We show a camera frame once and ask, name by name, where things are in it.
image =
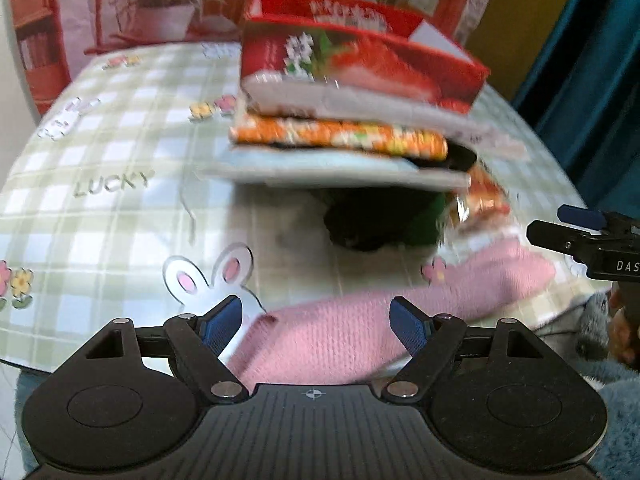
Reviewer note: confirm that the person's right hand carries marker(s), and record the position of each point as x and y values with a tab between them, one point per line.
625	325

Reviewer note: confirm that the printed room backdrop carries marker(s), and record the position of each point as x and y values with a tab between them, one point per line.
75	5

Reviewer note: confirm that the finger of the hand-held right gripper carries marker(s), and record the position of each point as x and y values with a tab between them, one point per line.
555	237
582	216

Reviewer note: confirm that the light blue cloth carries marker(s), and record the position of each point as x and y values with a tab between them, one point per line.
320	162

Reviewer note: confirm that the person's blue fluffy clothing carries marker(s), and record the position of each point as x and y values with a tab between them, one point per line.
622	410

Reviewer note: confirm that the orange patterned packet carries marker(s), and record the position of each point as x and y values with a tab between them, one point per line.
325	135

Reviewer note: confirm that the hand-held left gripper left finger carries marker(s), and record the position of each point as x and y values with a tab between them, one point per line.
222	326

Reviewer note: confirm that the red strawberry print box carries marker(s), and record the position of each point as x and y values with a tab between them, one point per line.
380	60

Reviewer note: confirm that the green cloth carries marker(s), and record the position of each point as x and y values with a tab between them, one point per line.
425	220

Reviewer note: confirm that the pink knitted cloth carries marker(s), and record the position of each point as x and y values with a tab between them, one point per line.
350	325

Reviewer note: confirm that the checked bunny print tablecloth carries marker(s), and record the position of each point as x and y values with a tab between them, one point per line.
110	220

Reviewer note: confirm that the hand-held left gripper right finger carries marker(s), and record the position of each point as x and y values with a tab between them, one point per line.
407	326

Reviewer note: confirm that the grey fluffy cloth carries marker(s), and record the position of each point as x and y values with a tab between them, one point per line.
587	330

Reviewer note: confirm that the orange cartoon snack packet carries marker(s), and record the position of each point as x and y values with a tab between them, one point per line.
482	195

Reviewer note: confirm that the blue curtain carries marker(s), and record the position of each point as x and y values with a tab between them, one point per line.
590	60

